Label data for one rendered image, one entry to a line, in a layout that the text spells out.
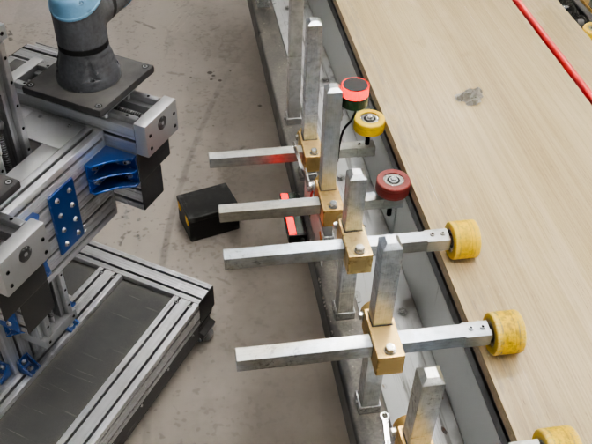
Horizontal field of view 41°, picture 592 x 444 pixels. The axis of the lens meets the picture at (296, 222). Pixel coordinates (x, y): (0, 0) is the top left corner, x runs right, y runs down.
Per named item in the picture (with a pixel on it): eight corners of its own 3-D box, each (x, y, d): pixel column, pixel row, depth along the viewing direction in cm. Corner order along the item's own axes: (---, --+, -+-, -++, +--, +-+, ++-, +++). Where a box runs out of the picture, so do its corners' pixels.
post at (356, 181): (335, 337, 182) (350, 177, 149) (332, 326, 184) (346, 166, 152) (350, 336, 182) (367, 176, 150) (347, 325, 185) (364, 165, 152)
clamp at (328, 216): (321, 227, 182) (323, 210, 178) (312, 190, 191) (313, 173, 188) (345, 225, 182) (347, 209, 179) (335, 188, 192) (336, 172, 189)
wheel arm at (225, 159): (210, 171, 201) (209, 158, 199) (209, 163, 204) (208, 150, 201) (374, 159, 207) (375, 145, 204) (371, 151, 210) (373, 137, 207)
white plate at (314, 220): (320, 266, 189) (321, 236, 182) (302, 196, 208) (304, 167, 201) (321, 266, 189) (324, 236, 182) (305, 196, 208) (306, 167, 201)
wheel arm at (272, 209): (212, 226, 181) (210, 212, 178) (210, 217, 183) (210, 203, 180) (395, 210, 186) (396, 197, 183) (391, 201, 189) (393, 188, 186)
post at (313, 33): (301, 182, 214) (307, 23, 182) (299, 174, 217) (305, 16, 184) (314, 181, 214) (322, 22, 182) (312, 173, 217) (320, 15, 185)
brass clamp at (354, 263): (344, 275, 157) (345, 257, 153) (331, 229, 166) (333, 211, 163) (373, 272, 157) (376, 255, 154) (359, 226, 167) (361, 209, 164)
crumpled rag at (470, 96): (469, 108, 205) (470, 101, 203) (450, 97, 209) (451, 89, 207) (492, 98, 209) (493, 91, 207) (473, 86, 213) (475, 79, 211)
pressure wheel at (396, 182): (376, 226, 186) (381, 189, 178) (368, 204, 192) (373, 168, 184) (409, 224, 187) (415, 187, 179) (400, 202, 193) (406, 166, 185)
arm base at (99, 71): (43, 83, 184) (34, 45, 177) (82, 53, 194) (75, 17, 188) (96, 99, 180) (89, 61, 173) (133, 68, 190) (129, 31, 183)
